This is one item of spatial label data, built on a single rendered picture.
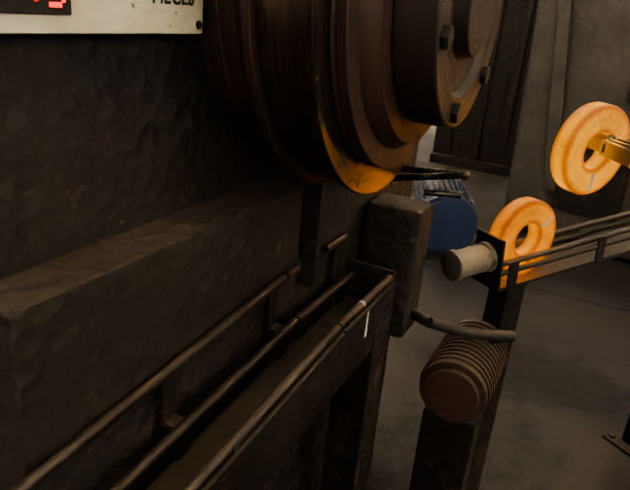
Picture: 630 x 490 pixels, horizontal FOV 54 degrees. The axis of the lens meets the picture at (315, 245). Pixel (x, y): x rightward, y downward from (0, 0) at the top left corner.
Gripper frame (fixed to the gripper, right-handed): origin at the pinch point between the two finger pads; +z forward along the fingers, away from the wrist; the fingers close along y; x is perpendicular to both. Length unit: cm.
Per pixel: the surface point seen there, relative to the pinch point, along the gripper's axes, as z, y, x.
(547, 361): 49, 76, -95
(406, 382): 56, 20, -95
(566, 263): 7.2, 12.6, -28.8
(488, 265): 6.8, -10.2, -26.0
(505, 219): 9.1, -6.4, -17.7
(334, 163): -14, -60, 3
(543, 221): 8.2, 3.4, -18.7
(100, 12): -14, -83, 16
